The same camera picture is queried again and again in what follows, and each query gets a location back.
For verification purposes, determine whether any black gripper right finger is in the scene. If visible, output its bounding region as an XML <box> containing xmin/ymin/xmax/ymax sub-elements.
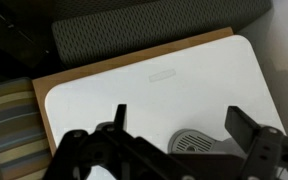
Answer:
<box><xmin>225</xmin><ymin>106</ymin><xmax>261</xmax><ymax>153</ymax></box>

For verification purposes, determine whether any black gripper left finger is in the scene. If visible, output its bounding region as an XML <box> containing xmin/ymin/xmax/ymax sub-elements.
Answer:
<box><xmin>114</xmin><ymin>104</ymin><xmax>127</xmax><ymax>130</ymax></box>

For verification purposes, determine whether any grey coffee machine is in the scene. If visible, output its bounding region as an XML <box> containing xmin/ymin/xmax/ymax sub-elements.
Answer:
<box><xmin>95</xmin><ymin>121</ymin><xmax>287</xmax><ymax>164</ymax></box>

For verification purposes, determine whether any wooden side table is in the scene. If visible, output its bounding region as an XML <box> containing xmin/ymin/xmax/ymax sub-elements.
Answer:
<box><xmin>31</xmin><ymin>26</ymin><xmax>235</xmax><ymax>158</ymax></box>

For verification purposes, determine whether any dark grey sofa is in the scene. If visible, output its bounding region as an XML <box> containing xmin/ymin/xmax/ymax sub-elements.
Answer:
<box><xmin>52</xmin><ymin>0</ymin><xmax>272</xmax><ymax>68</ymax></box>

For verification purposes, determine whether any striped sofa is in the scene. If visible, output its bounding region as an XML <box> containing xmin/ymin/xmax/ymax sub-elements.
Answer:
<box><xmin>0</xmin><ymin>78</ymin><xmax>51</xmax><ymax>180</ymax></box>

